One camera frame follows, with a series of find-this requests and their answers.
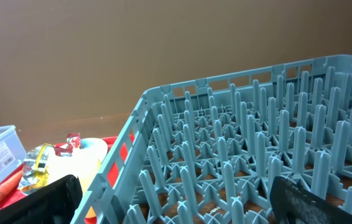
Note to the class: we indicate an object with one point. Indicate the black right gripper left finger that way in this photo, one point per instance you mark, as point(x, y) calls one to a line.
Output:
point(54, 203)

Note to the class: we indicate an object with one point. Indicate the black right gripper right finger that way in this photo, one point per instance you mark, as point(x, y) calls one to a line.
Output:
point(291, 203)

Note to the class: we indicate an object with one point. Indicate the yellow silver foil wrapper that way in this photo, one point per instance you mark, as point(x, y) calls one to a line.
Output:
point(35, 171)

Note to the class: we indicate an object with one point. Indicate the white tissue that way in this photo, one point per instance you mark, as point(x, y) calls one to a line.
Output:
point(62, 166)

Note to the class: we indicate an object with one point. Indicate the red candy wrapper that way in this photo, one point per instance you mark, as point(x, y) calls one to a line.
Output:
point(73, 143)

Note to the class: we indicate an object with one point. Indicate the grey plastic dishwasher rack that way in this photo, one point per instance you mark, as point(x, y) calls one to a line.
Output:
point(209, 149)

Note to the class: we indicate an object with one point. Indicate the yellow plastic cup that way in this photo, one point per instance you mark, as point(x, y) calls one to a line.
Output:
point(87, 177)

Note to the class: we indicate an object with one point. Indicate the large light blue plate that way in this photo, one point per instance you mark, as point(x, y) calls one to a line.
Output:
point(92, 152)

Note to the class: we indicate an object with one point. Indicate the red plastic tray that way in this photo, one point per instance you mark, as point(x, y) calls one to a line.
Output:
point(15, 195)

